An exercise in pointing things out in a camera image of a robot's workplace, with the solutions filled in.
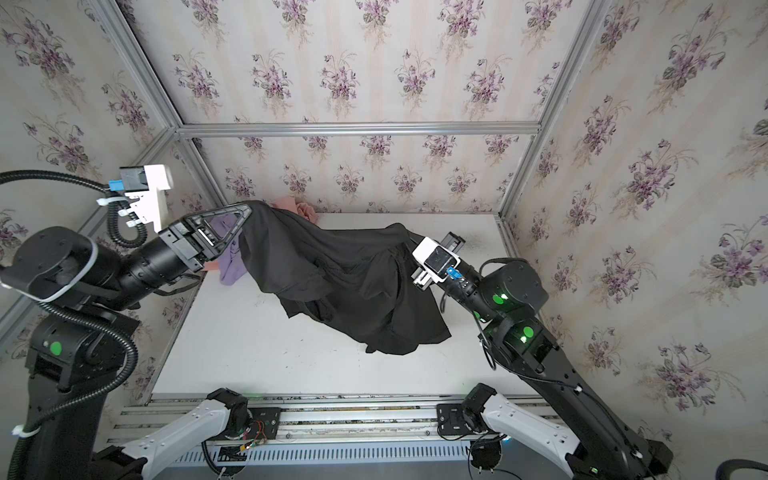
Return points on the black cloth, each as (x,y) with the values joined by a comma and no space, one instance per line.
(355,281)

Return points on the pink cloth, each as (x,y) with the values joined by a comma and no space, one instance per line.
(290,209)

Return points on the white perforated cable tray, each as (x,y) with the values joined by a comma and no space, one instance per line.
(341,453)

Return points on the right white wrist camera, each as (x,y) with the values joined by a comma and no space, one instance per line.
(437,262)

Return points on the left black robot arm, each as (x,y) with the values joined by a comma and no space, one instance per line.
(84,348)

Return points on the aluminium mounting rail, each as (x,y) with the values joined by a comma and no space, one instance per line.
(303,419)

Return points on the purple cloth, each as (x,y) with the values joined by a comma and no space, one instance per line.
(229,264)

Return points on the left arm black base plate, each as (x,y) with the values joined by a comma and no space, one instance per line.
(262,424)

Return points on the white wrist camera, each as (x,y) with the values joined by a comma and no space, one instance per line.
(143,188)
(437,262)

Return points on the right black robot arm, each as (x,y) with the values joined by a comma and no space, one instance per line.
(593,442)

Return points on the aluminium cage frame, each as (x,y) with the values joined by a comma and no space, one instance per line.
(354,106)

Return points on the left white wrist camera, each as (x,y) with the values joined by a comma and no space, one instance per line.
(143,188)

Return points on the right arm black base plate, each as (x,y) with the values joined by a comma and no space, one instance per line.
(451,423)

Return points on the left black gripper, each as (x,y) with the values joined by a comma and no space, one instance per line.
(182,242)

